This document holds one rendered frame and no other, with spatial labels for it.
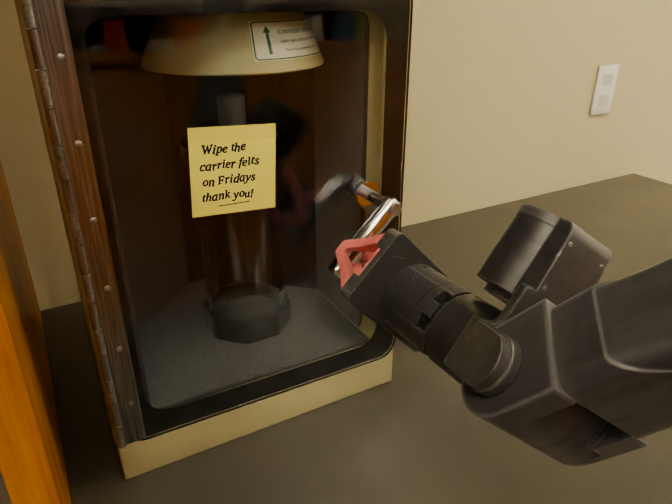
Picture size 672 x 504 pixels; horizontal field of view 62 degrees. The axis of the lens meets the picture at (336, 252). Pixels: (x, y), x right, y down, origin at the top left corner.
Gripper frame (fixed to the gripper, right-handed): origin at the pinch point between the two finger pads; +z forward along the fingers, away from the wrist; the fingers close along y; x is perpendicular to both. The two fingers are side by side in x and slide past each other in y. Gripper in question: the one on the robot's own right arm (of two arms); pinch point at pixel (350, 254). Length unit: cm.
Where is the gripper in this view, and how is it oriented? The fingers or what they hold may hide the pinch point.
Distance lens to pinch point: 52.1
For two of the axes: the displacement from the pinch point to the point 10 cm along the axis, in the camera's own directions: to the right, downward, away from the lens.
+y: -6.0, -5.1, -6.1
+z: -5.0, -3.6, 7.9
